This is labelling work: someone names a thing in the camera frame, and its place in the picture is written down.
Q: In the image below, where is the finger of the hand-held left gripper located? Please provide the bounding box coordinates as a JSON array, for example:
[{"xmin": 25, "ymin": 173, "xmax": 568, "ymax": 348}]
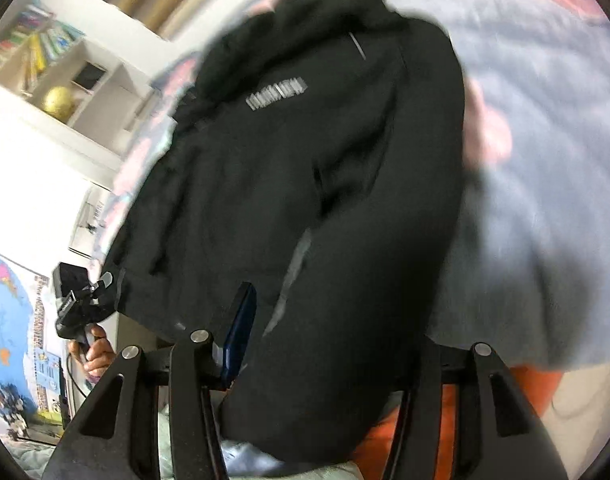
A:
[{"xmin": 88, "ymin": 269, "xmax": 128, "ymax": 318}]

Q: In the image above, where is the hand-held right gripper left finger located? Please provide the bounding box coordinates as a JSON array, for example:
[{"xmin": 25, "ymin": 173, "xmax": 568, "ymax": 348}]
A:
[{"xmin": 40, "ymin": 281, "xmax": 258, "ymax": 480}]

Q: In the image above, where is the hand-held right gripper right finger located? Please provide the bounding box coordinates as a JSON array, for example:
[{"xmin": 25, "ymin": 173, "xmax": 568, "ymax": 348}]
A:
[{"xmin": 382, "ymin": 341, "xmax": 570, "ymax": 480}]

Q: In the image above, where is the black hooded jacket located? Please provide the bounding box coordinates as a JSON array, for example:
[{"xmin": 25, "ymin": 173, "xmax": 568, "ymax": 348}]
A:
[{"xmin": 102, "ymin": 0, "xmax": 468, "ymax": 468}]

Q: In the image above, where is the person's left hand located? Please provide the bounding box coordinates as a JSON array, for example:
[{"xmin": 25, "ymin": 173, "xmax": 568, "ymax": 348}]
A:
[{"xmin": 68, "ymin": 324, "xmax": 120, "ymax": 378}]

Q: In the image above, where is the orange cloth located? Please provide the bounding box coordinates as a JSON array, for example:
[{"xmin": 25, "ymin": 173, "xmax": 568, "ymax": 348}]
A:
[{"xmin": 352, "ymin": 365, "xmax": 566, "ymax": 480}]

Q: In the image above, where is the world map poster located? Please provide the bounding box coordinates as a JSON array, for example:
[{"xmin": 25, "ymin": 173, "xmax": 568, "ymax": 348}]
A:
[{"xmin": 0, "ymin": 255, "xmax": 68, "ymax": 443}]

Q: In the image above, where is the pale green cloth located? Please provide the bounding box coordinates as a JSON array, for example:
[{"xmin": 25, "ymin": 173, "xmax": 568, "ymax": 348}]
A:
[{"xmin": 155, "ymin": 407, "xmax": 371, "ymax": 480}]

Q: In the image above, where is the white bookshelf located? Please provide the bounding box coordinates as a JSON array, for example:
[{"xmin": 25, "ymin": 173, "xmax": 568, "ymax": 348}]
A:
[{"xmin": 0, "ymin": 0, "xmax": 158, "ymax": 161}]

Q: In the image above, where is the yellow globe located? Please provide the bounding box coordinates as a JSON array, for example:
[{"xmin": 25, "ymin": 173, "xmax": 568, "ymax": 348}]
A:
[{"xmin": 42, "ymin": 86, "xmax": 78, "ymax": 118}]

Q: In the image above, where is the black box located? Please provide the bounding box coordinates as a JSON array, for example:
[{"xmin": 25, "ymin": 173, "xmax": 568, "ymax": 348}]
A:
[{"xmin": 72, "ymin": 61, "xmax": 106, "ymax": 92}]

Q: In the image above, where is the row of colourful books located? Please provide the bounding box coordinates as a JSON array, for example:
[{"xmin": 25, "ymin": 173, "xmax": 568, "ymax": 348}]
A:
[{"xmin": 0, "ymin": 2, "xmax": 86, "ymax": 96}]

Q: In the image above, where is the grey pink floral bedspread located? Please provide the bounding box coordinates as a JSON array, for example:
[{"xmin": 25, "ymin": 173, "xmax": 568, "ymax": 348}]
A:
[{"xmin": 105, "ymin": 0, "xmax": 610, "ymax": 376}]

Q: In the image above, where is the black cable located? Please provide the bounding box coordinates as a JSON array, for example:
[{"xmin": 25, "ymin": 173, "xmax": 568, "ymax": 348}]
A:
[{"xmin": 60, "ymin": 355, "xmax": 93, "ymax": 403}]

